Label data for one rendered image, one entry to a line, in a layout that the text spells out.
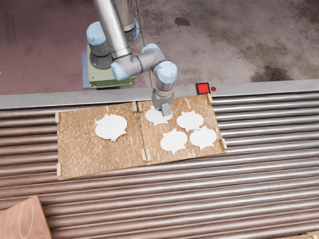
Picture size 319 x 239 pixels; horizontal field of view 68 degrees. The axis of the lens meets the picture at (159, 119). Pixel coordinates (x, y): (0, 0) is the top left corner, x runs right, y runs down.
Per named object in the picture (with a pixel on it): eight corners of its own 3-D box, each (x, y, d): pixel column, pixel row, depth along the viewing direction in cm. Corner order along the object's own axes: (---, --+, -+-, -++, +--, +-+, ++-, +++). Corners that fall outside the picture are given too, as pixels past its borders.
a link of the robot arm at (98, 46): (86, 42, 129) (80, 23, 117) (109, 35, 133) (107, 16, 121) (94, 59, 125) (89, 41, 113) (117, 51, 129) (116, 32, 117)
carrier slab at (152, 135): (136, 103, 130) (136, 102, 129) (208, 95, 137) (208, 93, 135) (147, 165, 116) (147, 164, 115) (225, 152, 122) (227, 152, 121)
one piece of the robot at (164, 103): (160, 105, 98) (157, 122, 112) (180, 100, 100) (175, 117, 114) (151, 82, 102) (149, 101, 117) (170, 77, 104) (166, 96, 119)
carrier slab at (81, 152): (57, 114, 124) (56, 112, 122) (135, 103, 130) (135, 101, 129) (59, 180, 110) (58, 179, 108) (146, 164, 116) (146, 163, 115)
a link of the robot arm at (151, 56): (133, 47, 95) (145, 68, 91) (158, 39, 98) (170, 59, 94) (133, 60, 102) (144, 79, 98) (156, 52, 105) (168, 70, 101)
